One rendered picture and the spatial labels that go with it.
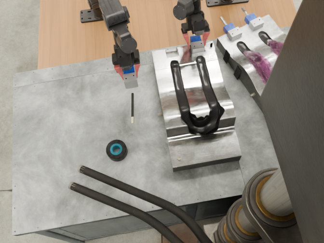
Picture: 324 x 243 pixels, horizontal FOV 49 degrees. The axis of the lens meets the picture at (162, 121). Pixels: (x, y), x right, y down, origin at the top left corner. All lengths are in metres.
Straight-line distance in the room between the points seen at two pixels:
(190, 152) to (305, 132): 1.08
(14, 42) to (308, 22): 2.75
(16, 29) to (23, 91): 1.38
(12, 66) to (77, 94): 1.29
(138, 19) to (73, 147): 0.67
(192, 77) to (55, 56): 0.64
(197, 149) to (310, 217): 1.06
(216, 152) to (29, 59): 1.81
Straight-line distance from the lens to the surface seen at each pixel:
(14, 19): 3.05
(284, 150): 0.31
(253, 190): 0.60
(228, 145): 1.35
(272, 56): 1.51
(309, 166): 0.27
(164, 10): 1.74
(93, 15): 1.77
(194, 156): 1.32
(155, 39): 1.65
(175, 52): 1.52
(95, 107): 1.51
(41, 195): 1.45
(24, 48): 2.84
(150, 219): 1.25
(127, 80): 1.35
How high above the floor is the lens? 2.12
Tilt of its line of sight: 67 degrees down
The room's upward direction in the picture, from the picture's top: 8 degrees counter-clockwise
